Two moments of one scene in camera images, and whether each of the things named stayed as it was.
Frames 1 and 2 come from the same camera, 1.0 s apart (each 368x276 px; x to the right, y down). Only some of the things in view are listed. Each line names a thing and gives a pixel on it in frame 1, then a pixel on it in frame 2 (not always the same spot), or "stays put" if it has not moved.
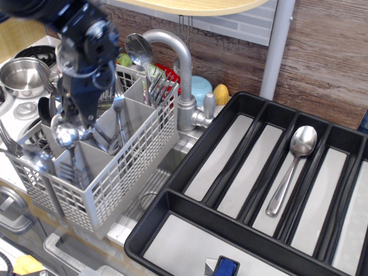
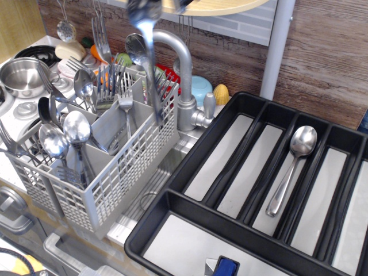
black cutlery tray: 282,193 stays put
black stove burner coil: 39,52 stays put
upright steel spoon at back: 140,48 stays put
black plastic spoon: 44,110 stays put
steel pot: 24,77 stays put
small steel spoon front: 39,159 -> 54,141
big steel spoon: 67,135 -> 147,12
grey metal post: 277,49 stays put
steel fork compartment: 118,104 -> 125,102
